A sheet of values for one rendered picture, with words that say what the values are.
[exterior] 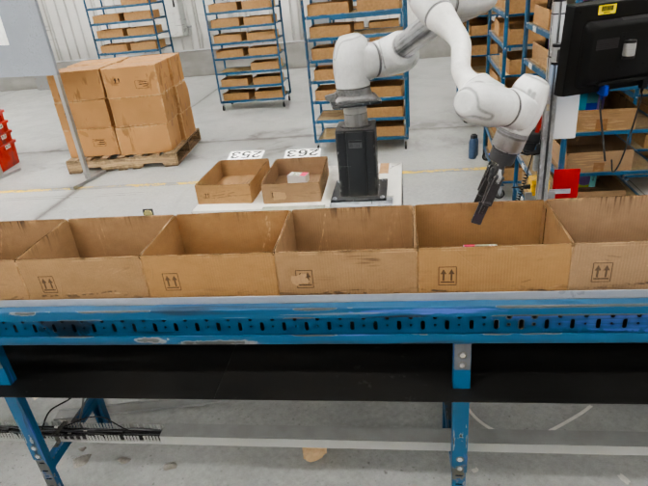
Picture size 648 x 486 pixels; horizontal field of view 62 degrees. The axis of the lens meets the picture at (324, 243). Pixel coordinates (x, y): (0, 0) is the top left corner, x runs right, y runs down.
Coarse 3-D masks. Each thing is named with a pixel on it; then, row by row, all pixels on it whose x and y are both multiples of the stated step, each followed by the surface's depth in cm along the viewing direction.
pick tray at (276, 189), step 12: (324, 156) 285; (276, 168) 288; (288, 168) 290; (300, 168) 290; (312, 168) 289; (324, 168) 270; (264, 180) 263; (276, 180) 285; (312, 180) 280; (324, 180) 269; (264, 192) 257; (276, 192) 256; (288, 192) 256; (300, 192) 255; (312, 192) 254
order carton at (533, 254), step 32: (416, 224) 156; (448, 224) 170; (512, 224) 167; (544, 224) 162; (448, 256) 143; (480, 256) 142; (512, 256) 140; (544, 256) 140; (448, 288) 147; (480, 288) 146; (512, 288) 145; (544, 288) 144
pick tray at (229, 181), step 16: (224, 160) 296; (240, 160) 294; (256, 160) 293; (208, 176) 281; (224, 176) 299; (240, 176) 296; (256, 176) 270; (208, 192) 264; (224, 192) 262; (240, 192) 261; (256, 192) 270
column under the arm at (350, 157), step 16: (336, 128) 247; (352, 128) 243; (368, 128) 241; (336, 144) 246; (352, 144) 244; (368, 144) 243; (352, 160) 248; (368, 160) 247; (352, 176) 251; (368, 176) 250; (336, 192) 262; (352, 192) 255; (368, 192) 254; (384, 192) 256
